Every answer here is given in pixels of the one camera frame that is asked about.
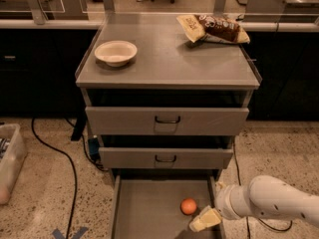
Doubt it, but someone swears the orange fruit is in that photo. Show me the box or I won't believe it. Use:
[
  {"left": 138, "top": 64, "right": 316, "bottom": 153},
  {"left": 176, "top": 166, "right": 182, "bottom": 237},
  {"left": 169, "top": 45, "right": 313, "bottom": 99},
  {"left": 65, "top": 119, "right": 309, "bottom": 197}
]
[{"left": 180, "top": 198, "right": 197, "bottom": 215}]

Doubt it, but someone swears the grey drawer cabinet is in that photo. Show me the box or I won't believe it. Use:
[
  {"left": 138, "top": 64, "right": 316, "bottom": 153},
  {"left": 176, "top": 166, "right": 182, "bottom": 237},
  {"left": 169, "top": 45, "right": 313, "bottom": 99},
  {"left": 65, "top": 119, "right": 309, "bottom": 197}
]
[{"left": 76, "top": 13, "right": 261, "bottom": 177}]

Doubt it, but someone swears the black floor cable right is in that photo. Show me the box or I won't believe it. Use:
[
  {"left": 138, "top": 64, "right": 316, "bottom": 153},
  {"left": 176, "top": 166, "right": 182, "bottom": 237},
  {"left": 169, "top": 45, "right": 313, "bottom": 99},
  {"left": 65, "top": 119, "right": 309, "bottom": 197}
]
[{"left": 232, "top": 142, "right": 294, "bottom": 239}]

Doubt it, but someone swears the white bowl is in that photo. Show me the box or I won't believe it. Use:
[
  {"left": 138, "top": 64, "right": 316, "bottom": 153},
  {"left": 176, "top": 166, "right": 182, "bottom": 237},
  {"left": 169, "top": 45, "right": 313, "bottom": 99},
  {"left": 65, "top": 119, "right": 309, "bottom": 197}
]
[{"left": 94, "top": 41, "right": 138, "bottom": 67}]

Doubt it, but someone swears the blue power box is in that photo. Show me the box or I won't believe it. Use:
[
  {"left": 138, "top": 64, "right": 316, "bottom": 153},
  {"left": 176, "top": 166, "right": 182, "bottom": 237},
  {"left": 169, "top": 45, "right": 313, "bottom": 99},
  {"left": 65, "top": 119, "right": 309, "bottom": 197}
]
[{"left": 88, "top": 137, "right": 100, "bottom": 161}]

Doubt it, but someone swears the black floor cable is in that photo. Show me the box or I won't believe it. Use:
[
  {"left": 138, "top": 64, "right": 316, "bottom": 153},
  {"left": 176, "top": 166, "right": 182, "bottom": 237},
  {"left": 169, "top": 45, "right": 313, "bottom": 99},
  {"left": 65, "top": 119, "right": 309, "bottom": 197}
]
[
  {"left": 232, "top": 142, "right": 294, "bottom": 239},
  {"left": 30, "top": 117, "right": 79, "bottom": 239}
]

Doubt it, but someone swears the grey drawer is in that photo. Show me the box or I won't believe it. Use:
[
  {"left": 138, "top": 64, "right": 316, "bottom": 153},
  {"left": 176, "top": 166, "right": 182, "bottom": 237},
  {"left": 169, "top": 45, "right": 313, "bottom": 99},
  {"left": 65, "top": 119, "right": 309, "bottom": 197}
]
[
  {"left": 86, "top": 107, "right": 249, "bottom": 135},
  {"left": 99, "top": 147, "right": 233, "bottom": 169},
  {"left": 108, "top": 175, "right": 225, "bottom": 239}
]

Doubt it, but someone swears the grey middle drawer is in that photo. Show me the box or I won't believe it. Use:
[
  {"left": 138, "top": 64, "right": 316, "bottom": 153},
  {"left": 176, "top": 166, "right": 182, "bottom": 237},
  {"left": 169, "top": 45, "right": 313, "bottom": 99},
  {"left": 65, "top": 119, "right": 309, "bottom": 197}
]
[{"left": 99, "top": 147, "right": 233, "bottom": 169}]

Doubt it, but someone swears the brown yellow chip bag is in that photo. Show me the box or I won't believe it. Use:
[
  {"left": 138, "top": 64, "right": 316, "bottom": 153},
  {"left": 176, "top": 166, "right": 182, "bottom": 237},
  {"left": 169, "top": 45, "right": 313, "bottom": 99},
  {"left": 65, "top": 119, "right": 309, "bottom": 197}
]
[{"left": 176, "top": 14, "right": 250, "bottom": 44}]

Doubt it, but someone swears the blue tape floor mark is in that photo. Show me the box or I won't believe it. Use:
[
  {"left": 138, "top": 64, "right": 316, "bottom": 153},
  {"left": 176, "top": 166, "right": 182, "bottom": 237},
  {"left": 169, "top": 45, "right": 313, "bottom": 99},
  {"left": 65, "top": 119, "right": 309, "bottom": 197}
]
[{"left": 51, "top": 226, "right": 90, "bottom": 239}]

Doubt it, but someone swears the clear plastic storage bin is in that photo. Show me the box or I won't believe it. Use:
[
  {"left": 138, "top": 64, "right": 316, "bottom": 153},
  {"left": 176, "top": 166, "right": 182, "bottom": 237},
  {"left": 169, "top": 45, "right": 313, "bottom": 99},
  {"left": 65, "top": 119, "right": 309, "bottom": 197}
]
[{"left": 0, "top": 123, "right": 27, "bottom": 205}]

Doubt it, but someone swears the black floor cable left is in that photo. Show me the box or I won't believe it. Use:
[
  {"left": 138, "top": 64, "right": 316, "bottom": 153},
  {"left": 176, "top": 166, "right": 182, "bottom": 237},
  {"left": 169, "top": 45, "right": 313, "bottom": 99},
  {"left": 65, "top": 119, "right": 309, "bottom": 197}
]
[{"left": 30, "top": 117, "right": 79, "bottom": 239}]

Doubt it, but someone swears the grey top drawer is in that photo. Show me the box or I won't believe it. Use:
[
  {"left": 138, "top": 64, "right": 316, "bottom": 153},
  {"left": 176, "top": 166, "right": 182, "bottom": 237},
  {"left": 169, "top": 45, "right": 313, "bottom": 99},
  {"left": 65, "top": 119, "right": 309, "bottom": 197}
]
[{"left": 86, "top": 107, "right": 249, "bottom": 135}]

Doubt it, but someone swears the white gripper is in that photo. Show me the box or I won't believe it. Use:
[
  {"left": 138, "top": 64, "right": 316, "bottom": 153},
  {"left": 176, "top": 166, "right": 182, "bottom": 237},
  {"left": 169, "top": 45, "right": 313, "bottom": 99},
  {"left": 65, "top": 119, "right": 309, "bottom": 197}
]
[{"left": 189, "top": 181, "right": 250, "bottom": 232}]

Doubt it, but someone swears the grey bottom drawer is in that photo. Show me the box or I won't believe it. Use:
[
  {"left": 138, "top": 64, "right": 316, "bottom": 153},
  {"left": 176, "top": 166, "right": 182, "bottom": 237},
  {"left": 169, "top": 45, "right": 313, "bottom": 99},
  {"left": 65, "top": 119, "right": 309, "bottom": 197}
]
[{"left": 108, "top": 175, "right": 225, "bottom": 239}]

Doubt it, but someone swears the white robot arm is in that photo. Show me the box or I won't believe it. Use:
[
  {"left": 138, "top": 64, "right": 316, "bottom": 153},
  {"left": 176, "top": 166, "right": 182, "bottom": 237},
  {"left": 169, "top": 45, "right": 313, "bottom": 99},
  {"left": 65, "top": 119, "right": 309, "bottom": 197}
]
[{"left": 189, "top": 175, "right": 319, "bottom": 232}]

